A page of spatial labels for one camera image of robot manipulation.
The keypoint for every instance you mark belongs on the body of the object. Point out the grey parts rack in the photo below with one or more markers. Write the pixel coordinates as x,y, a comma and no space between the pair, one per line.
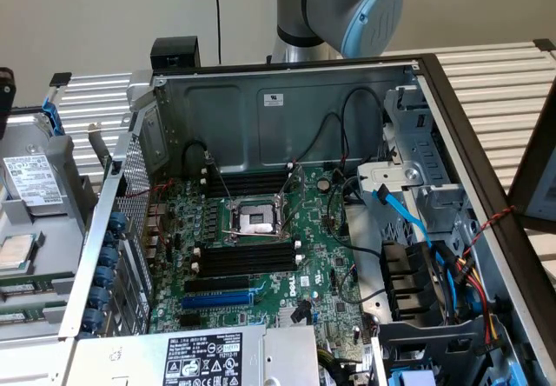
56,238

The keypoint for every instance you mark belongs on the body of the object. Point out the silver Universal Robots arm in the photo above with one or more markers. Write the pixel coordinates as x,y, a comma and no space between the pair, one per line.
330,3

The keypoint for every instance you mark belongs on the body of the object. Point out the CPU socket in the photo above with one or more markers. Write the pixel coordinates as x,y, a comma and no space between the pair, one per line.
252,221

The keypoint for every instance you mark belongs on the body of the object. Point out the white case label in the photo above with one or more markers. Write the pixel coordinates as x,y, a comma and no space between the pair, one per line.
273,99

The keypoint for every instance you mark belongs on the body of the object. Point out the blue expansion slot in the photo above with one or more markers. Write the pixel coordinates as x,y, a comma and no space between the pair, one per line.
217,300

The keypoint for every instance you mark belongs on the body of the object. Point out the black power connector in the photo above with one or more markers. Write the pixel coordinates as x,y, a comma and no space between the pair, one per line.
300,312

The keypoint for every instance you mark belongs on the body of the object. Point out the thin metal locking lever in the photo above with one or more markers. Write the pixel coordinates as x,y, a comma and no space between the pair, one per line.
256,232
219,177

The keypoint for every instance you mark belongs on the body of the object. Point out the green Dell motherboard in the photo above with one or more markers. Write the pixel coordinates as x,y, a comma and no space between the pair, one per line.
313,229

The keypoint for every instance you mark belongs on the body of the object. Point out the black fan shroud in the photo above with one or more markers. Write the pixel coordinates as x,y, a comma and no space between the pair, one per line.
412,273

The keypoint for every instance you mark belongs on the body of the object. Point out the long black expansion slot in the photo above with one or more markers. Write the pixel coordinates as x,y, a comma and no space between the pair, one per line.
217,284

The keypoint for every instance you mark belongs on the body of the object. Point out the blue drive caddy rail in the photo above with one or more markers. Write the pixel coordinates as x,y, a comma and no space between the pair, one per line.
53,114

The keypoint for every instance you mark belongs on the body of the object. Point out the black power supply label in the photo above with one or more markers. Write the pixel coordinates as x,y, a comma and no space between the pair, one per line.
204,360

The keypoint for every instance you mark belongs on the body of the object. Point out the dark grey disk bay cage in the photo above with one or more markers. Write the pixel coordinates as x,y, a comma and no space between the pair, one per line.
434,338

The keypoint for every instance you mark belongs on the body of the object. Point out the black framed panel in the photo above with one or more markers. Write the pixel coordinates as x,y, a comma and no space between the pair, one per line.
534,164

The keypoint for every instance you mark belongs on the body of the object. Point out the short black expansion slot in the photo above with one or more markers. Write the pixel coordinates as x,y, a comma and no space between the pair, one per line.
189,320

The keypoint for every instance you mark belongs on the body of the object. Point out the silver CPU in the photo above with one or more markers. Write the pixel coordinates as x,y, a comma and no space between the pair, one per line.
15,251

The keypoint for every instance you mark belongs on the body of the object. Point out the silver drive bay bracket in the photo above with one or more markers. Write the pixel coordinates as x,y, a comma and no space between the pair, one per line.
382,173

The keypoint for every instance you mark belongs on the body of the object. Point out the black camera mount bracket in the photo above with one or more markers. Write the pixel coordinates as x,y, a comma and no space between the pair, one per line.
5,90

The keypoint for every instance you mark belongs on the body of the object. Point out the silver power supply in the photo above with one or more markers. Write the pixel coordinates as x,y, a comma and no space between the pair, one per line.
130,351

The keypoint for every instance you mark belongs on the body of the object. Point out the silver hard disk drive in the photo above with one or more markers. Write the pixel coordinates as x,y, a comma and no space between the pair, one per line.
30,177

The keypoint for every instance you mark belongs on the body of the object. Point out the black box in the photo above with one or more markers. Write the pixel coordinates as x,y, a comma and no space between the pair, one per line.
174,49

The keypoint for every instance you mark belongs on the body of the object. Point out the silver slot cover bracket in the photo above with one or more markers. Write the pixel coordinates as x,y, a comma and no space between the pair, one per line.
97,142

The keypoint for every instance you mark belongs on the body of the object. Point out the black table end cap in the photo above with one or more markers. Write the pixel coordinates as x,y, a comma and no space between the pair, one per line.
545,44
61,79

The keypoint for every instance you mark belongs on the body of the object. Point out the round coin cell battery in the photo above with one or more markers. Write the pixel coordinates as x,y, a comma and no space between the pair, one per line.
322,184

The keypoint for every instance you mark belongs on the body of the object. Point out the open metal PC case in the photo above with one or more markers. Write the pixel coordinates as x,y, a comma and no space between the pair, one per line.
226,121

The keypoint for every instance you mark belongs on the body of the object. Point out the blue card retention clip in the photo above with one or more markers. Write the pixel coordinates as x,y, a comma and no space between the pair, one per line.
118,223
104,276
107,257
99,297
93,318

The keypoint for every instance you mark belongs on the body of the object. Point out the silver disk bay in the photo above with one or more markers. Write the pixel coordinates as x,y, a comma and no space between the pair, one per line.
434,194

